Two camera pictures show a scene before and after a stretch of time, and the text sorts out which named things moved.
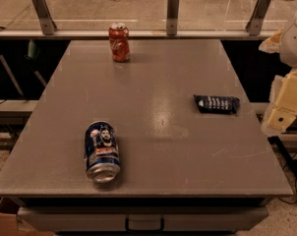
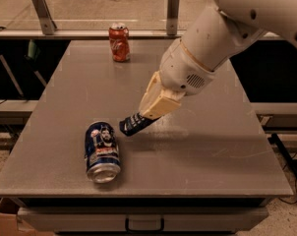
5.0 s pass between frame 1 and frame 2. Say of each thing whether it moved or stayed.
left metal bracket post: stayed
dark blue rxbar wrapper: moved
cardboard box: stayed
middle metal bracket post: stayed
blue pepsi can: stayed
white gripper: moved
